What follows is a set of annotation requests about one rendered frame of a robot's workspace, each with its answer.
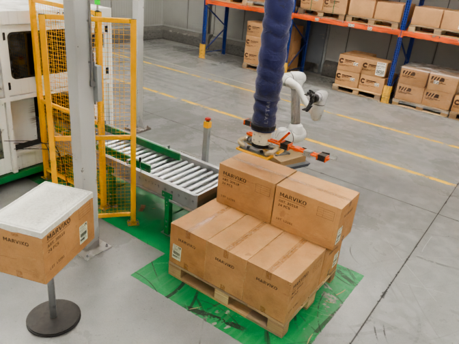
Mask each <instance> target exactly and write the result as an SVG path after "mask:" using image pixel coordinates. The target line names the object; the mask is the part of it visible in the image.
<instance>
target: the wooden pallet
mask: <svg viewBox="0 0 459 344"><path fill-rule="evenodd" d="M336 268H337V266H336V267H335V268H334V269H333V271H332V272H331V273H330V274H329V275H328V276H327V277H326V278H325V279H324V280H323V281H322V282H321V284H320V285H319V286H318V287H317V288H316V289H315V290H314V292H313V293H312V294H311V295H310V296H309V297H308V299H306V301H304V303H302V305H301V306H300V307H299V308H298V309H297V310H296V312H295V313H294V314H293V315H292V316H291V317H290V318H289V320H287V322H286V323H285V324H283V323H281V322H279V321H277V320H276V319H273V318H272V317H270V316H268V315H267V314H265V313H263V312H261V311H259V310H257V309H255V308H254V307H252V306H250V305H248V304H247V303H245V302H243V301H242V300H239V299H238V298H236V297H234V296H232V295H230V294H229V293H227V292H225V291H223V290H222V289H219V288H218V287H216V286H214V285H212V284H211V283H209V282H207V281H205V280H204V279H202V278H200V277H198V276H196V275H194V274H193V273H191V272H189V271H187V270H185V269H184V268H182V267H180V266H178V265H176V264H175V263H173V262H171V261H169V274H170V275H172V276H174V277H176V278H177V279H179V280H181V281H182V282H184V283H186V284H187V285H190V286H191V287H193V288H194V289H196V290H198V291H200V292H202V293H203V294H205V295H207V296H208V297H210V298H212V299H213V300H216V301H217V302H219V303H221V304H222V305H224V306H226V307H227V308H229V309H231V310H233V311H234V312H236V313H238V314H239V315H242V316H243V317H245V318H247V319H248V320H250V321H252V322H253V323H255V324H257V325H259V326H261V327H262V328H264V329H266V330H267V331H269V332H271V333H273V334H274V335H276V336H278V337H279V338H281V339H282V338H283V336H284V335H285V334H286V333H287V332H288V327H289V323H290V321H291V320H292V319H293V317H294V316H295V315H296V314H297V313H298V312H299V311H300V310H301V309H302V308H304V309H305V310H307V309H308V308H309V307H310V306H311V304H312V303H313V302H314V298H315V295H316V292H317V290H319V288H321V286H322V285H323V284H324V283H325V282H328V283H330V282H331V281H332V280H333V279H334V276H335V271H336ZM250 308H251V309H250Z"/></svg>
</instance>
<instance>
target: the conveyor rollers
mask: <svg viewBox="0 0 459 344"><path fill-rule="evenodd" d="M114 143H126V144H114ZM124 146H125V154H130V141H128V140H126V139H121V140H112V141H111V140H108V147H112V148H113V149H115V150H117V151H123V152H122V153H124ZM139 157H141V161H143V162H146V163H148V164H150V165H151V172H150V173H151V174H152V175H155V176H157V177H160V178H162V179H164V180H167V179H168V180H167V181H168V182H171V183H172V182H173V184H175V185H178V186H179V185H180V187H183V188H186V189H187V190H190V191H191V192H192V191H193V192H194V193H196V194H199V193H200V192H202V191H204V190H206V189H208V188H210V187H212V186H214V185H216V184H218V180H215V179H217V178H219V174H218V173H217V174H215V175H213V171H209V172H207V169H206V168H204V169H201V167H200V166H196V167H194V166H195V165H194V164H193V163H191V164H188V161H184V162H182V159H180V160H176V159H173V158H170V157H169V156H166V155H163V154H160V153H158V152H156V151H153V150H151V149H148V148H146V147H144V146H141V145H138V144H136V159H139ZM193 167H194V168H193ZM200 169H201V170H200ZM187 170H188V171H187ZM194 172H195V173H194ZM203 173H204V174H203ZM202 174H203V175H202ZM199 175H200V176H199ZM211 175H212V176H211ZM173 176H174V177H173ZM185 176H186V177H185ZM198 176H199V177H198ZM210 176H211V177H210ZM195 177H196V178H195ZM207 177H208V178H207ZM194 178H195V179H194ZM205 178H207V179H205ZM203 179H205V180H203ZM176 180H177V181H176ZM189 180H190V181H189ZM201 180H203V181H201ZM213 180H215V181H213ZM175 181H176V182H175ZM187 181H188V182H187ZM199 181H201V182H199ZM211 181H213V182H211ZM185 182H186V183H185ZM197 182H198V183H197ZM209 182H211V183H209ZM183 183H184V184H183ZM195 183H196V184H195ZM207 183H209V184H207ZM181 184H182V185H181ZM193 184H194V185H193ZM205 184H207V185H205ZM191 185H192V186H191ZM203 185H205V186H203ZM189 186H190V187H189ZM201 186H203V187H201ZM187 187H188V188H187ZM199 187H201V188H199ZM197 188H199V189H197ZM195 189H197V190H195ZM194 190H195V191H194Z"/></svg>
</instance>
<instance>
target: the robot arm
mask: <svg viewBox="0 0 459 344"><path fill-rule="evenodd" d="M282 79H283V86H286V87H289V88H290V89H291V123H290V124H289V126H288V128H285V127H280V128H278V129H277V130H276V131H275V134H274V138H273V139H275V140H280V139H281V138H282V137H283V136H284V135H286V134H287V133H288V132H290V134H289V135H288V136H287V137H286V138H285V139H284V140H287V141H290V142H293V144H294V143H298V142H301V141H302V140H304V139H305V137H306V136H307V133H306V130H305V129H304V127H303V125H302V124H301V123H300V118H301V100H302V102H303V104H304V105H305V107H306V108H303V109H302V110H303V111H306V112H308V111H309V113H310V115H311V119H312V120H314V121H319V120H320V119H321V118H322V115H323V112H324V104H325V102H326V99H327V98H328V92H327V91H324V90H320V91H317V92H316V93H315V92H313V91H312V90H310V89H309V91H308V92H307V93H306V94H305V92H304V91H303V88H302V86H303V83H304V82H305V81H306V75H305V73H303V72H299V71H293V72H287V73H284V76H283V78H282ZM308 95H309V97H310V99H309V101H308V99H307V97H306V96H308ZM274 155H275V156H282V155H290V152H289V151H287V150H284V152H282V153H281V154H274Z"/></svg>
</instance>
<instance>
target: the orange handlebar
mask: <svg viewBox="0 0 459 344"><path fill-rule="evenodd" d="M247 135H249V136H253V133H252V132H247ZM272 140H274V141H272ZM272 140H270V139H269V140H268V142H271V143H274V144H277V145H280V143H278V142H276V141H278V140H275V139H272ZM289 149H293V151H295V152H301V153H303V150H305V149H303V148H301V147H299V146H294V145H291V146H289ZM317 154H318V153H315V152H313V153H311V154H310V156H313V157H316V155H317Z"/></svg>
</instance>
